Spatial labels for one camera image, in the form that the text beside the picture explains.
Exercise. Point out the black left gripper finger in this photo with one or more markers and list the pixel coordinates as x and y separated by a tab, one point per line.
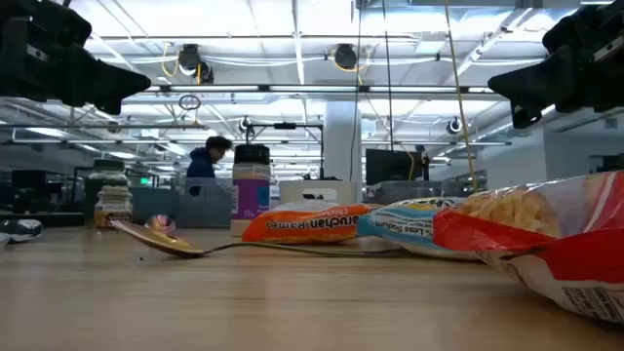
107	90
105	70

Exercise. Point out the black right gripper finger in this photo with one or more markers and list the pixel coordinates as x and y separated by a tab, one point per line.
531	92
536	68

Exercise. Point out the green-lid spice jar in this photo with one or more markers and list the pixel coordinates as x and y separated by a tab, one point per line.
105	176

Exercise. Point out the small beige-lid spice jar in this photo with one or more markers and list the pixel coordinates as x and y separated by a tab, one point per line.
113	214

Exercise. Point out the iridescent spoon purple bowl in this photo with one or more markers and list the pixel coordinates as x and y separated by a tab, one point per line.
161	222

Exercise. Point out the iridescent spoon pink bowl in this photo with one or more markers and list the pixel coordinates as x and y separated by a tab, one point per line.
161	240

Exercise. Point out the orange ramen packet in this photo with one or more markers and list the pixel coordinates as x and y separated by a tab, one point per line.
312	224

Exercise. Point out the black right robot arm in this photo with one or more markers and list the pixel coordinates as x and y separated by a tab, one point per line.
590	24

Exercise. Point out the green exit sign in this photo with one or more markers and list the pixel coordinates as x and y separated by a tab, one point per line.
144	180

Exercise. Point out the dark background monitor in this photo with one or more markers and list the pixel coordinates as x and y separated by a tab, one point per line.
29	180

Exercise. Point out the long ceiling light bar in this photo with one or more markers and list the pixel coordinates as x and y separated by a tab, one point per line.
219	88

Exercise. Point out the person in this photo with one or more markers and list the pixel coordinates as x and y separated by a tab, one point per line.
201	166

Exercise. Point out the dark background table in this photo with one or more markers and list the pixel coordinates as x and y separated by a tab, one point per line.
44	218

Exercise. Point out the clear plastic bin right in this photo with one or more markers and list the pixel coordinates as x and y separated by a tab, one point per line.
414	191

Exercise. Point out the black computer monitor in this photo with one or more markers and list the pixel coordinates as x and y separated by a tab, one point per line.
390	166

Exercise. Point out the red ramen packet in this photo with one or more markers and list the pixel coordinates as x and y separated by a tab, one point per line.
560	253

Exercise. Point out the black-lid spice bottle purple label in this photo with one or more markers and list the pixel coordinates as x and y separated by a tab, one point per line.
251	195

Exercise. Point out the blue-edged ramen packet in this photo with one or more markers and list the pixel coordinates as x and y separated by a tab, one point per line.
404	226

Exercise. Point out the white plastic bin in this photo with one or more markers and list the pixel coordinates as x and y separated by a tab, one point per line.
292	187

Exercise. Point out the black overhead camera stand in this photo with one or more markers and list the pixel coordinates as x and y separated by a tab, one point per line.
285	126

